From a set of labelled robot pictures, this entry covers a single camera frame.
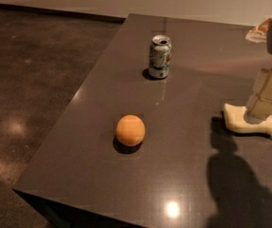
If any orange white object at edge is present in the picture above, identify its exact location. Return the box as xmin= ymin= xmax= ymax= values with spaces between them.
xmin=245 ymin=17 xmax=272 ymax=43

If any yellow sponge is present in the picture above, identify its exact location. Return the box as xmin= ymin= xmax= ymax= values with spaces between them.
xmin=223 ymin=104 xmax=272 ymax=137

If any green 7up soda can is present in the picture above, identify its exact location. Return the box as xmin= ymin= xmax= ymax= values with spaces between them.
xmin=148 ymin=35 xmax=172 ymax=79

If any orange fruit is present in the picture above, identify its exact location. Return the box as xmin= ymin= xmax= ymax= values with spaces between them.
xmin=115 ymin=115 xmax=146 ymax=146

